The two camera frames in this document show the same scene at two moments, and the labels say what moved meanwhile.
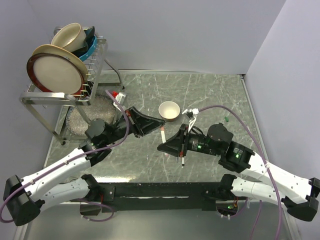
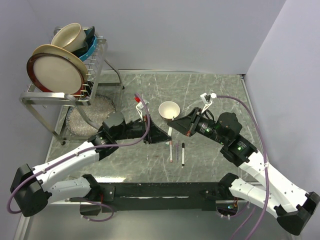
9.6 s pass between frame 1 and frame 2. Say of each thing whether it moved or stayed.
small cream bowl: stayed
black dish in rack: stayed
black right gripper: moved
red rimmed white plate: stayed
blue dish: stayed
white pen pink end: moved
